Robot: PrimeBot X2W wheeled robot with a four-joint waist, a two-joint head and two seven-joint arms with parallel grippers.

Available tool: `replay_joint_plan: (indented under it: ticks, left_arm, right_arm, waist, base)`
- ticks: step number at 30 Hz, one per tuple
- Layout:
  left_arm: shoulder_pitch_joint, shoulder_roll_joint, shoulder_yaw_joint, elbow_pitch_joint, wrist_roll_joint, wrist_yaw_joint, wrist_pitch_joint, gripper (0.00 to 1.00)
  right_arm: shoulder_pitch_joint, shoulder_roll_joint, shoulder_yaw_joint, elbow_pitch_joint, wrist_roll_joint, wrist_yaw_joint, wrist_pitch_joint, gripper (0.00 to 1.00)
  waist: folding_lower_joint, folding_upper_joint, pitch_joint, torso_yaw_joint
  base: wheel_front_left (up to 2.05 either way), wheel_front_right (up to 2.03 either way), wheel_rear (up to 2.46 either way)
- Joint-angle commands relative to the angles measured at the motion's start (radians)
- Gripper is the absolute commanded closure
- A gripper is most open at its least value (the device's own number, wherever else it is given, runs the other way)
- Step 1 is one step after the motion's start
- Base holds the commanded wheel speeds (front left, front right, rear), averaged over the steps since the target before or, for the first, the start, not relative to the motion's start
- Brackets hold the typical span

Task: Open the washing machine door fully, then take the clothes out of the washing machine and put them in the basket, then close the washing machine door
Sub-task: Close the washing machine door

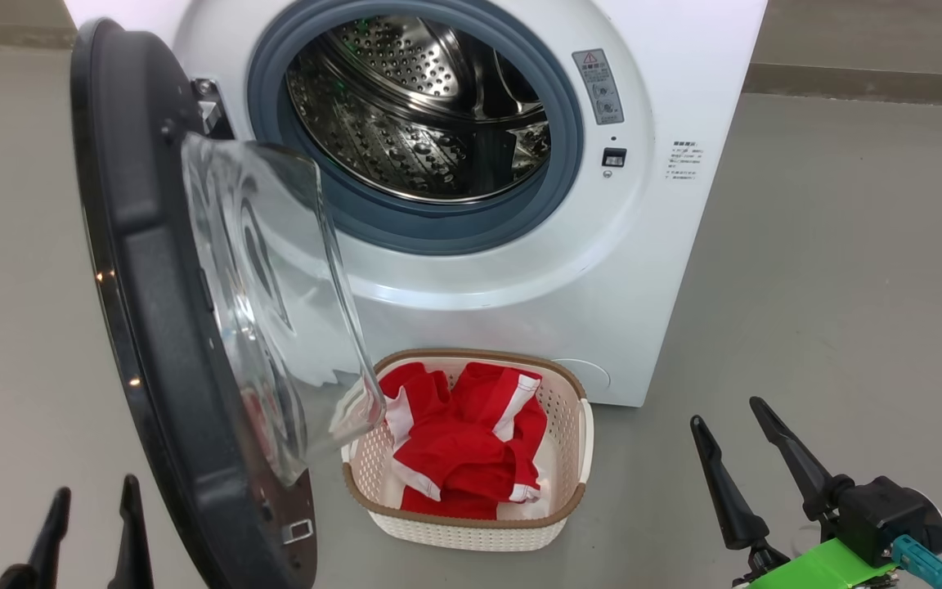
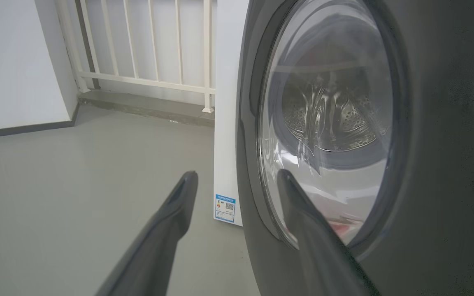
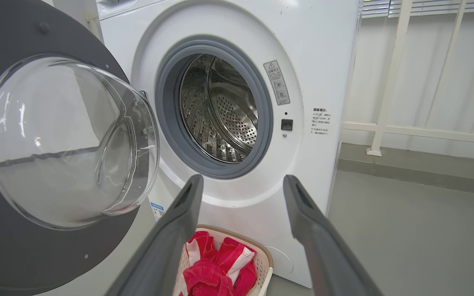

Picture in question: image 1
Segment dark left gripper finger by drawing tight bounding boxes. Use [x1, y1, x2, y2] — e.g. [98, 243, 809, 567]
[0, 487, 73, 589]
[106, 474, 155, 589]

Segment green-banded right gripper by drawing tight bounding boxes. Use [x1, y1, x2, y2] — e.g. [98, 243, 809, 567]
[689, 396, 902, 589]

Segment black glass washing machine door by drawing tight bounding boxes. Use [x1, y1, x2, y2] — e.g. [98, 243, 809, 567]
[70, 17, 387, 589]

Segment red white-striped garment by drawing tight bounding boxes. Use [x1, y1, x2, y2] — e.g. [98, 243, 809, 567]
[378, 361, 549, 522]

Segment cream perforated laundry basket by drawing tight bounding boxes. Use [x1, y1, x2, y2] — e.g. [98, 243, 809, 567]
[341, 348, 595, 553]

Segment white washing machine body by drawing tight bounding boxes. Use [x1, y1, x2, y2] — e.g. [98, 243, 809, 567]
[62, 0, 769, 408]

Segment grey rubber door gasket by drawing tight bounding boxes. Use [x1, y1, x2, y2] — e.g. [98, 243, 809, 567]
[245, 0, 585, 258]

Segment steel washing machine drum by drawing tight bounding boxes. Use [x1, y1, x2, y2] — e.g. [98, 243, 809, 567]
[285, 14, 553, 205]

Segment grey warning label sticker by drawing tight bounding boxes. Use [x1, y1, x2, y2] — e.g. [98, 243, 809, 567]
[572, 47, 626, 126]

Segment teal right cable connector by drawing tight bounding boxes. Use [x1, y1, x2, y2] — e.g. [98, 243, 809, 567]
[891, 535, 942, 589]

